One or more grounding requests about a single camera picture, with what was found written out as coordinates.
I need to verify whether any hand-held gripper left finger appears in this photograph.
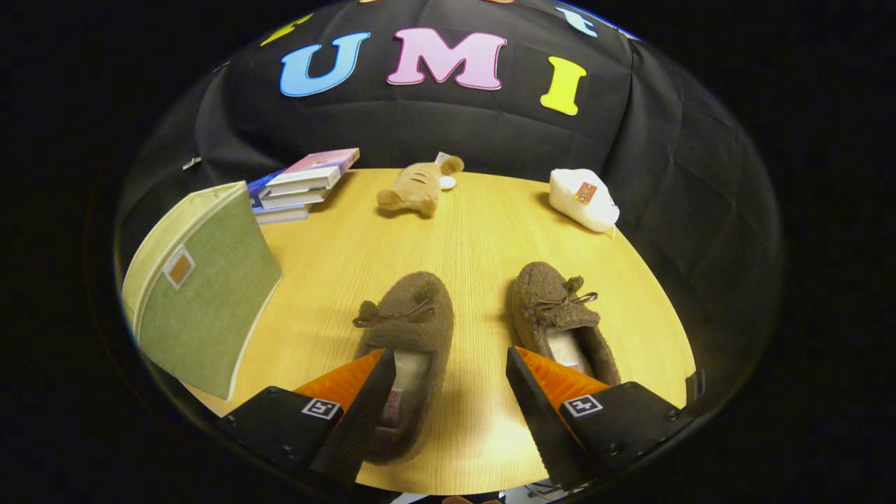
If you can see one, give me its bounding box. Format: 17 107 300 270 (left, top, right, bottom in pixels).
217 348 398 491

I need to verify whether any pale blue book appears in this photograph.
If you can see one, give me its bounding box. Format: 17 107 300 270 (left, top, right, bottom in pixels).
252 203 312 225

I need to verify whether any brown bread plush toy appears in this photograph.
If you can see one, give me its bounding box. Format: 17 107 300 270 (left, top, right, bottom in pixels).
377 155 466 219

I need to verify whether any white book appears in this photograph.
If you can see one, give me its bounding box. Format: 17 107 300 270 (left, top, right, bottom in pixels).
259 183 335 211

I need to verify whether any black backdrop cloth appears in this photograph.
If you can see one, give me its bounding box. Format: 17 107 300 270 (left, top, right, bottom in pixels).
115 0 781 365

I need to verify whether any brown fuzzy slipper shoe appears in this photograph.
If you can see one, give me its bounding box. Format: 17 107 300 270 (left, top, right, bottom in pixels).
352 271 456 465
509 261 622 387

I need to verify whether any white plush toy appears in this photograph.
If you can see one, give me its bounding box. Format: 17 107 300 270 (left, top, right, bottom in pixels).
549 168 621 235

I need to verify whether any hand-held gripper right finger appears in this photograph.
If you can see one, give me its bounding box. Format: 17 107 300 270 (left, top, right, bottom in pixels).
505 346 701 491

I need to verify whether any pink cover book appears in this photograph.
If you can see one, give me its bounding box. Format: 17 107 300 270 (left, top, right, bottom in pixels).
266 147 361 197

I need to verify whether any dark blue book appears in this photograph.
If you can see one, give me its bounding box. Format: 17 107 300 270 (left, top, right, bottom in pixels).
246 170 284 205

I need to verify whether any green fabric storage box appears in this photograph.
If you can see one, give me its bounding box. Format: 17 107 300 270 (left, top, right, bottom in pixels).
121 181 284 401

